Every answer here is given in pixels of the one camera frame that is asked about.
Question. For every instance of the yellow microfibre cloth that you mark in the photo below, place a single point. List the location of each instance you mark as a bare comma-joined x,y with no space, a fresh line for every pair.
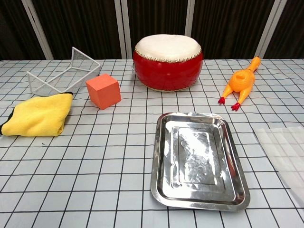
38,116

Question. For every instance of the stainless steel tray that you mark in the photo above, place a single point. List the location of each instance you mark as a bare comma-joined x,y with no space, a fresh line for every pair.
197,161

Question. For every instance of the orange rubber chicken toy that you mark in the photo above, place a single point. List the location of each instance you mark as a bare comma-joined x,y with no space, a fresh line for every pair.
242,80

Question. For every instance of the white frame bar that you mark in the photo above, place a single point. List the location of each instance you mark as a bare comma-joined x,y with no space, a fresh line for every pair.
38,28
270,28
120,28
189,16
127,28

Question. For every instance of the orange cube block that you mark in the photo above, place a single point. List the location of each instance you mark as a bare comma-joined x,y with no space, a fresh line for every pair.
103,91

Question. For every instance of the translucent white paper sheet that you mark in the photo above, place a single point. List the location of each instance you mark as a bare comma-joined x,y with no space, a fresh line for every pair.
285,152

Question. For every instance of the red drum with white skin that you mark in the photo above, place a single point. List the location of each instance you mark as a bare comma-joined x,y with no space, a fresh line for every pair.
166,69

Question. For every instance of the dark pleated curtain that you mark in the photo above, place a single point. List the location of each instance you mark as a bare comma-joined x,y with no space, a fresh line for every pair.
83,23

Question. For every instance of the white black-grid tablecloth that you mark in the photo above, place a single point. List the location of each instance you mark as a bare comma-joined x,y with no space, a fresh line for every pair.
95,166

